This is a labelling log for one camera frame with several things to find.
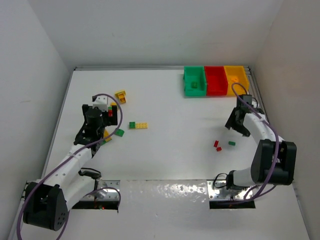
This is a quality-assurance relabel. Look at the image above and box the red lego brick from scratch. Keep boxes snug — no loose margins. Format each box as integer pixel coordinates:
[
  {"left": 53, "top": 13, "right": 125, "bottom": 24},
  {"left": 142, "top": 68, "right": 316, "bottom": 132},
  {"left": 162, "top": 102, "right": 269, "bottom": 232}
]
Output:
[{"left": 213, "top": 140, "right": 219, "bottom": 148}]

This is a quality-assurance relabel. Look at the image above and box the metal base plate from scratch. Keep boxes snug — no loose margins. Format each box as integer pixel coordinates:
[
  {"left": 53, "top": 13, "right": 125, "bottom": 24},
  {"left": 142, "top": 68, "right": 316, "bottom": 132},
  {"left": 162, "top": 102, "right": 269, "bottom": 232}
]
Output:
[
  {"left": 207, "top": 179, "right": 254, "bottom": 202},
  {"left": 75, "top": 179, "right": 121, "bottom": 201}
]

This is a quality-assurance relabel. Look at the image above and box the yellow plastic bin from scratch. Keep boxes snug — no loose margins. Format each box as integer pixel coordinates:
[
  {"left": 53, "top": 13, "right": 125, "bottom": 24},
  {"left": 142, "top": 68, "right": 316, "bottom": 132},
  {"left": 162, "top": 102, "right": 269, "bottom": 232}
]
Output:
[{"left": 224, "top": 65, "right": 250, "bottom": 97}]

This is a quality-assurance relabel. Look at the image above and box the tan lego plate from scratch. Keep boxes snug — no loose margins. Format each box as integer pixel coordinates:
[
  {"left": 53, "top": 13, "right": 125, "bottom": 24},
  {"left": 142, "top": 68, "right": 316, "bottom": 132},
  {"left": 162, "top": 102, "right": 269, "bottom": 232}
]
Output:
[{"left": 135, "top": 122, "right": 148, "bottom": 129}]

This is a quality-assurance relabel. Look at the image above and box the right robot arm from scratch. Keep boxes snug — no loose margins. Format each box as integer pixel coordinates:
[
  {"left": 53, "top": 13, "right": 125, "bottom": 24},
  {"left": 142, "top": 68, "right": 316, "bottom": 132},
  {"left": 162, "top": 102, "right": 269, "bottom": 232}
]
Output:
[{"left": 225, "top": 94, "right": 297, "bottom": 191}]

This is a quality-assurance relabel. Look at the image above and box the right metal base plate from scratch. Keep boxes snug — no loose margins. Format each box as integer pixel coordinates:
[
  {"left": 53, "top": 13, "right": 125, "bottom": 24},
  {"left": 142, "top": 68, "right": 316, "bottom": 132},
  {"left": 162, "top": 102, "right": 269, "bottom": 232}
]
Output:
[{"left": 207, "top": 179, "right": 254, "bottom": 202}]

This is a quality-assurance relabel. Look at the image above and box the green plastic bin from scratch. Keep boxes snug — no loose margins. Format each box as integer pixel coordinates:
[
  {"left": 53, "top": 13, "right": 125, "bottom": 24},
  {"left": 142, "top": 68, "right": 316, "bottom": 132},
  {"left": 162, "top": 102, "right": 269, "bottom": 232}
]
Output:
[{"left": 183, "top": 66, "right": 207, "bottom": 97}]

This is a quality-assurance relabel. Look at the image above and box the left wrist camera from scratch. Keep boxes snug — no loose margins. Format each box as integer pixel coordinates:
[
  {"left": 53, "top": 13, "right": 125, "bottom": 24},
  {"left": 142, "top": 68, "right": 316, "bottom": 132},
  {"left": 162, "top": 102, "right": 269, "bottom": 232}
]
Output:
[{"left": 92, "top": 95, "right": 108, "bottom": 112}]

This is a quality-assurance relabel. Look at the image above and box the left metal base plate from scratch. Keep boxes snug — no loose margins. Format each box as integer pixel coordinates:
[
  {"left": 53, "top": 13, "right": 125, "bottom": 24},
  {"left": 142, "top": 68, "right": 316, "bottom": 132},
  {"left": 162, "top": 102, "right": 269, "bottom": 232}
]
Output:
[{"left": 75, "top": 179, "right": 121, "bottom": 201}]

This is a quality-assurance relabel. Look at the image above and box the red green flower lego stack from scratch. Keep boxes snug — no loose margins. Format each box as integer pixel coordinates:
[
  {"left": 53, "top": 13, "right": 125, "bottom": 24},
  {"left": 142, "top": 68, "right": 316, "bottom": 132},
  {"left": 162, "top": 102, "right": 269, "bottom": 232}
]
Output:
[{"left": 108, "top": 102, "right": 117, "bottom": 117}]

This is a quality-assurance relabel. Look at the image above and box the yellow hollow lego block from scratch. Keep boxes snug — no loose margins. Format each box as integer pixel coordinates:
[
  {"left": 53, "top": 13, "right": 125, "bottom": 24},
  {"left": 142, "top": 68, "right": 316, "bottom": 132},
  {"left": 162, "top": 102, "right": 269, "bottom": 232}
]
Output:
[{"left": 118, "top": 94, "right": 127, "bottom": 104}]

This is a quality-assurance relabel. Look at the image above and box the green square lego brick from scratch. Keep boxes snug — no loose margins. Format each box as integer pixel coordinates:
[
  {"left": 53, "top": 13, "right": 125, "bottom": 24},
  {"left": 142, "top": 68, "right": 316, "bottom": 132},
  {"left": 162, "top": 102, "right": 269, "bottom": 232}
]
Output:
[{"left": 191, "top": 81, "right": 198, "bottom": 89}]

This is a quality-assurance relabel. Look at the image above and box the yellow arch lego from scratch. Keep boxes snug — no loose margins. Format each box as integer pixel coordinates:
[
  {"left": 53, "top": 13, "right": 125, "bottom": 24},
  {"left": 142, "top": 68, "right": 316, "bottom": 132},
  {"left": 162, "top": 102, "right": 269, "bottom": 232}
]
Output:
[{"left": 115, "top": 89, "right": 126, "bottom": 99}]

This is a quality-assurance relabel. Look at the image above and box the aluminium frame rail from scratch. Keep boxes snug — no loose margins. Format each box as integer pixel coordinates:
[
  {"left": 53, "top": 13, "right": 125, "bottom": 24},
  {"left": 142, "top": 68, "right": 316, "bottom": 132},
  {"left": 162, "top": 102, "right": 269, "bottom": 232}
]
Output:
[{"left": 246, "top": 65, "right": 285, "bottom": 179}]

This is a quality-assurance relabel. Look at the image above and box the orange lego piece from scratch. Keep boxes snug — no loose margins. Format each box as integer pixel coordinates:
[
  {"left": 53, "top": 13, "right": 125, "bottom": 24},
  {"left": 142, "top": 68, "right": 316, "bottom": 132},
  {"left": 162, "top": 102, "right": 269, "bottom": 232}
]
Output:
[{"left": 230, "top": 76, "right": 239, "bottom": 83}]

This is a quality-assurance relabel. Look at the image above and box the yellow long lego brick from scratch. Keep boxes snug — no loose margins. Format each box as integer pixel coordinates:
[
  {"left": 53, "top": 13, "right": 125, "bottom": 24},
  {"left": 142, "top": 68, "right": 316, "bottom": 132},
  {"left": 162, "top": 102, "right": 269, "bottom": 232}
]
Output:
[{"left": 103, "top": 129, "right": 112, "bottom": 143}]

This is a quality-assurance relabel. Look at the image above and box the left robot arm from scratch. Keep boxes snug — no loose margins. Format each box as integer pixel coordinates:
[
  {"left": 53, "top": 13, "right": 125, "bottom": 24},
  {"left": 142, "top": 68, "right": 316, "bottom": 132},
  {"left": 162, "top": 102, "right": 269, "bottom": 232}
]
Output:
[{"left": 21, "top": 104, "right": 118, "bottom": 231}]

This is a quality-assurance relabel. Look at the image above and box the red plastic bin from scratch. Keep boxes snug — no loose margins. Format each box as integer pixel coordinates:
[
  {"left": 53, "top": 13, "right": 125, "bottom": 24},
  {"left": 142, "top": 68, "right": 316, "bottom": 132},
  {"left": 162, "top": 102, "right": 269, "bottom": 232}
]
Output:
[{"left": 204, "top": 66, "right": 228, "bottom": 97}]

